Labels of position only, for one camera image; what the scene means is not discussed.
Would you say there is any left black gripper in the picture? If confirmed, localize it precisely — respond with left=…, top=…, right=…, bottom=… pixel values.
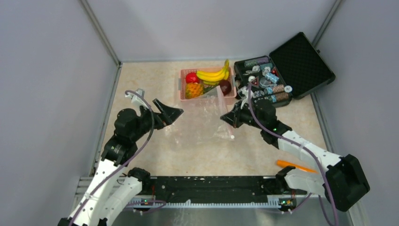
left=130, top=98, right=184, bottom=142

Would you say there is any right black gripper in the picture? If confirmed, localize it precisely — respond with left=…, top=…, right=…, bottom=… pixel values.
left=221, top=101, right=265, bottom=130

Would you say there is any pink plastic basket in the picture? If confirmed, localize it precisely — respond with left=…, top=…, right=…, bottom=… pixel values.
left=178, top=67, right=237, bottom=105

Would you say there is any clear zip top bag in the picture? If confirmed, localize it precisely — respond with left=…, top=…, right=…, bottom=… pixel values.
left=165, top=86, right=235, bottom=148

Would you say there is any orange toy pineapple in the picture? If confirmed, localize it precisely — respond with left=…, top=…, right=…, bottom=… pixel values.
left=185, top=83, right=216, bottom=99

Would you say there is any red apple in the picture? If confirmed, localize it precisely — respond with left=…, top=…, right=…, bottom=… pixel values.
left=185, top=72, right=200, bottom=84

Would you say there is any yellow banana bunch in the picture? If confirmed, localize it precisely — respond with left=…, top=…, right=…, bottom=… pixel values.
left=196, top=59, right=230, bottom=85

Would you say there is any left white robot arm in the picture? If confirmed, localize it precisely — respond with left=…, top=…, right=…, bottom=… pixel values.
left=58, top=99, right=184, bottom=226

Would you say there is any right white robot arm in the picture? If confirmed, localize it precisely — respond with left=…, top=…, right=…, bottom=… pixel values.
left=220, top=100, right=370, bottom=212

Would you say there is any orange carrot toy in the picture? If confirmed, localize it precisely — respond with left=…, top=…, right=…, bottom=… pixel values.
left=276, top=160, right=318, bottom=173

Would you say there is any black poker chip case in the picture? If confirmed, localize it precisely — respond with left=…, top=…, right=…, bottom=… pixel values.
left=234, top=32, right=336, bottom=107

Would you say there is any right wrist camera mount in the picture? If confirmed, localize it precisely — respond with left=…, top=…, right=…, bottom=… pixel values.
left=238, top=87, right=254, bottom=109

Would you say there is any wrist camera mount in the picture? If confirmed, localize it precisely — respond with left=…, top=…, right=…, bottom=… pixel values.
left=238, top=87, right=254, bottom=109
left=125, top=89, right=147, bottom=108

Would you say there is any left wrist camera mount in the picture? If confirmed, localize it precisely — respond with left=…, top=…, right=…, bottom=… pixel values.
left=125, top=89, right=147, bottom=108

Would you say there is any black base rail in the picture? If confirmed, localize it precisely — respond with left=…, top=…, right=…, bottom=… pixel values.
left=131, top=176, right=307, bottom=211

